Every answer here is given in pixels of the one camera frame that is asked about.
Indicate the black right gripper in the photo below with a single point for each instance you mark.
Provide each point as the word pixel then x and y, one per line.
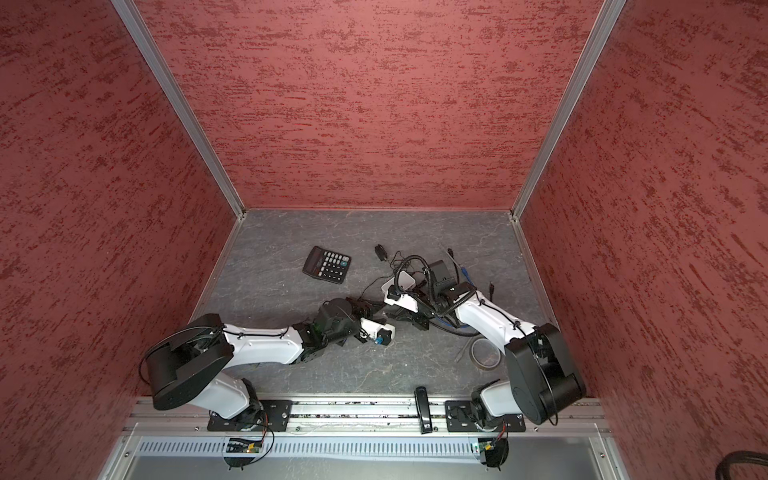
pixel 423 323

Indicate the black power adapter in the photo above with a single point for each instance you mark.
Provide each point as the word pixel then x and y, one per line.
pixel 381 252

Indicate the white network switch box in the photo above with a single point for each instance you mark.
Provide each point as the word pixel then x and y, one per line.
pixel 404 280

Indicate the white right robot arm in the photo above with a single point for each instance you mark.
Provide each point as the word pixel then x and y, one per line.
pixel 542 377

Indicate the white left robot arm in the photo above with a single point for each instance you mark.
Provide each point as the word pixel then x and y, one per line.
pixel 188 366

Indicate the black desk calculator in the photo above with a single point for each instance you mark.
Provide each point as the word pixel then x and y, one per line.
pixel 325 265

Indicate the brown tape roll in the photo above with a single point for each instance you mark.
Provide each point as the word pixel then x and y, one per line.
pixel 484 354

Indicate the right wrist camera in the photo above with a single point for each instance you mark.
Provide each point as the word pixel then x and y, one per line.
pixel 401 300

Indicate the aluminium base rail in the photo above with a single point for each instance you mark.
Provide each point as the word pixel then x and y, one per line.
pixel 397 416

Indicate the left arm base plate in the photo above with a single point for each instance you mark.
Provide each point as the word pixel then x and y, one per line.
pixel 273 415

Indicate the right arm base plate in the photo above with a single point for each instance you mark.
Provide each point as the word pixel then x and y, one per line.
pixel 466 416

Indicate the white slotted cable duct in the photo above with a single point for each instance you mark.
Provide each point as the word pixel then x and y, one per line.
pixel 459 449

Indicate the aluminium left corner post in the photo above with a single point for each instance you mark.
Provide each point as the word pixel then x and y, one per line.
pixel 131 18

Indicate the aluminium corner post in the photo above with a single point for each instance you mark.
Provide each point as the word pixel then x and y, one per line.
pixel 602 28
pixel 131 18

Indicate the aluminium right corner post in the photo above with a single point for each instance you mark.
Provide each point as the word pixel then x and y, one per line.
pixel 602 28

